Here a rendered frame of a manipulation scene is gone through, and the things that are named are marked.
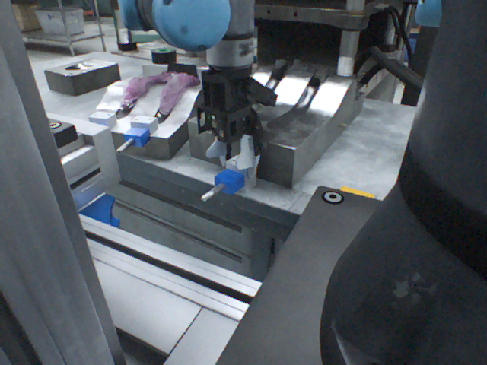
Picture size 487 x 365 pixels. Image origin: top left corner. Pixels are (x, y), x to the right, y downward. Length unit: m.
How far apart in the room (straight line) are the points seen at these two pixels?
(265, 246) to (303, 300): 0.62
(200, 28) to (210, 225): 0.60
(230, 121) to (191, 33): 0.22
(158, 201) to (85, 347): 0.80
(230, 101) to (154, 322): 0.38
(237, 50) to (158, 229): 0.65
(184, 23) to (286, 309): 0.28
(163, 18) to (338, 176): 0.52
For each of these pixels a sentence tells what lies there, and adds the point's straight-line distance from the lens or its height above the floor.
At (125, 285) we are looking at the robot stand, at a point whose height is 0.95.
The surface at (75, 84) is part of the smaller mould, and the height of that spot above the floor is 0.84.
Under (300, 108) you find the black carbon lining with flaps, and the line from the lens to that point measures 0.88.
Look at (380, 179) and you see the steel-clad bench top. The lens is 0.79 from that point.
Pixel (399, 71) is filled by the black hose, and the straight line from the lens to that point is 1.20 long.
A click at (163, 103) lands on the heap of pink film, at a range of 0.94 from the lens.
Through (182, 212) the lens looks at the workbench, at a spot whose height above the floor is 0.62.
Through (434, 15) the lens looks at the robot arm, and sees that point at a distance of 0.60.
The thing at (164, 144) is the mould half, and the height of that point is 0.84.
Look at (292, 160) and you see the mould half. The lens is 0.68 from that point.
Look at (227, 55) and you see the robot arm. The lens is 0.56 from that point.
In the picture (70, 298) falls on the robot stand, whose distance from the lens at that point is 0.19.
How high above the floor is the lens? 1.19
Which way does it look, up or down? 33 degrees down
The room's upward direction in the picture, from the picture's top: straight up
